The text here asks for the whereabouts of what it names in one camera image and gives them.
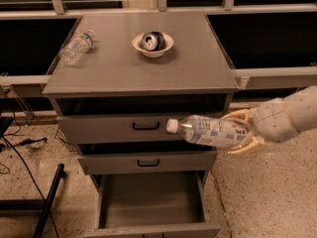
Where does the black floor cable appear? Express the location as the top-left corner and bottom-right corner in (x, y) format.
(0, 109), (60, 238)

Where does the clear crumpled plastic bottle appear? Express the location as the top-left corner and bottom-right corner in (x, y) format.
(59, 30), (95, 66)

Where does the grey middle drawer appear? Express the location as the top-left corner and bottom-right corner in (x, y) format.
(78, 141), (216, 175)

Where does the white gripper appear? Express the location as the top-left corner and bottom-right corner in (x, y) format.
(223, 98), (299, 155)

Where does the crushed dark soda can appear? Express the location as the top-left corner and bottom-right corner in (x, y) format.
(141, 31), (164, 52)

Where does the grey top drawer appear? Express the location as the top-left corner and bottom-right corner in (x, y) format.
(54, 94), (231, 145)

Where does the blue labelled plastic bottle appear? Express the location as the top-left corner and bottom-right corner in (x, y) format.
(166, 115), (253, 150)

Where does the grey bottom drawer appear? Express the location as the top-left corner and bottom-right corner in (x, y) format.
(84, 172), (220, 238)

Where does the grey drawer cabinet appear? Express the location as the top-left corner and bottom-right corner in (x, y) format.
(42, 11), (240, 238)

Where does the cream ceramic bowl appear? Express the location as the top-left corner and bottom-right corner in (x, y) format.
(133, 33), (173, 59)

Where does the black stand leg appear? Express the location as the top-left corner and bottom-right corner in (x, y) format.
(0, 164), (66, 238)

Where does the grey drawer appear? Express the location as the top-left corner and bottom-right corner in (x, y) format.
(54, 94), (231, 145)
(78, 141), (216, 175)
(84, 172), (220, 238)

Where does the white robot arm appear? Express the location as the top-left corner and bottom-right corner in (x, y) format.
(222, 85), (317, 155)

